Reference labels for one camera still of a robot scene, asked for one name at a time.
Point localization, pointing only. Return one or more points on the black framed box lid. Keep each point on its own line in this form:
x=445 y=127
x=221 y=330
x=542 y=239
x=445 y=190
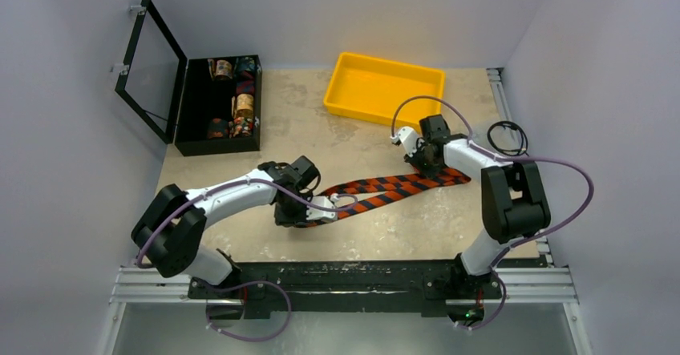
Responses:
x=152 y=74

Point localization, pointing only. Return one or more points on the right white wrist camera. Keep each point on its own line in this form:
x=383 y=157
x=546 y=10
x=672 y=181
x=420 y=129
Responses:
x=410 y=140

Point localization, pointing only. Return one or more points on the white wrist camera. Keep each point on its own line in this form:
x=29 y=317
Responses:
x=324 y=208
x=410 y=140

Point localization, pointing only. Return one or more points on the rolled tie dark blue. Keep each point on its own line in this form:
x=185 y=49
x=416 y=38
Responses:
x=245 y=68

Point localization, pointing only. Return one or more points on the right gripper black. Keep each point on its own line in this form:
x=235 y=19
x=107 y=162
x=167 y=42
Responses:
x=425 y=155

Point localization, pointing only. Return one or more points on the yellow plastic tray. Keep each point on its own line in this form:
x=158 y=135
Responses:
x=370 y=89

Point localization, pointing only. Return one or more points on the orange navy striped tie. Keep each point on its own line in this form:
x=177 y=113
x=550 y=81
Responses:
x=391 y=189

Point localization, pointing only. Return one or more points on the rolled tie orange floral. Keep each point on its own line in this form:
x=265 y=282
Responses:
x=220 y=69

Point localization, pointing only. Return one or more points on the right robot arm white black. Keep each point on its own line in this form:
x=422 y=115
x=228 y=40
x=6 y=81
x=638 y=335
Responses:
x=513 y=201

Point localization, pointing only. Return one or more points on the black tie storage box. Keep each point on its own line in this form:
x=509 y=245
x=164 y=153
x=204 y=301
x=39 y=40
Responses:
x=203 y=100

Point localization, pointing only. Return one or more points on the aluminium rail frame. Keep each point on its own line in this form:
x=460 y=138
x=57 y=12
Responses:
x=526 y=274

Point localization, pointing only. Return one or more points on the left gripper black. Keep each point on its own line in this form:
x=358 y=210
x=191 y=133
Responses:
x=281 y=218

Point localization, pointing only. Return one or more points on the rolled tie beige patterned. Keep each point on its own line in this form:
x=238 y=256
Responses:
x=243 y=106

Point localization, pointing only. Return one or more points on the rolled tie red navy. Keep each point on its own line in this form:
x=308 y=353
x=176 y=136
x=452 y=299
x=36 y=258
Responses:
x=245 y=87

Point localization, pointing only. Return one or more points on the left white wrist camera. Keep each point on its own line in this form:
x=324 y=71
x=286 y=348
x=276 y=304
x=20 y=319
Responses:
x=324 y=208

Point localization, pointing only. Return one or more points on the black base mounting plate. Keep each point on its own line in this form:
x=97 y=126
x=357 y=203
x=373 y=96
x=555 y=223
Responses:
x=431 y=288

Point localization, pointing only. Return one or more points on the rolled tie colourful floral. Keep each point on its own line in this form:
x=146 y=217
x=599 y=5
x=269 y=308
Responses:
x=241 y=127

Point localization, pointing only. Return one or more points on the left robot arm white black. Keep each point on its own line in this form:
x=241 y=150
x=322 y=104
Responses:
x=169 y=232

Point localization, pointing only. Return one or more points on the rolled tie dark red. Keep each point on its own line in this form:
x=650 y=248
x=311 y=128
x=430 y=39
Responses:
x=218 y=129

